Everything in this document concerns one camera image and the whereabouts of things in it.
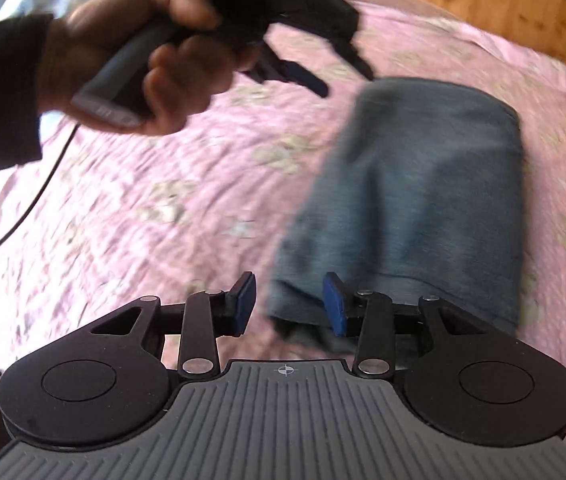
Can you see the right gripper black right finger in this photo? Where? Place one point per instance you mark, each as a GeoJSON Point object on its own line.
{"type": "Point", "coordinates": [367, 316]}

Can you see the pink teddy bear quilt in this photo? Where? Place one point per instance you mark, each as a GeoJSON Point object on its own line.
{"type": "Point", "coordinates": [103, 219]}

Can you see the grey sweatpants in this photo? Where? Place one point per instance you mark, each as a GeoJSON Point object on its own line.
{"type": "Point", "coordinates": [420, 196]}

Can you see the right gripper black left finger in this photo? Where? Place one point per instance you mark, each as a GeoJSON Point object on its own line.
{"type": "Point", "coordinates": [209, 315]}

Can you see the person's left hand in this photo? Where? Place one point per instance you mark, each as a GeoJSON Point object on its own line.
{"type": "Point", "coordinates": [181, 81]}

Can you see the left forearm dark sleeve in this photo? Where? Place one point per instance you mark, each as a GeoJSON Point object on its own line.
{"type": "Point", "coordinates": [21, 43]}

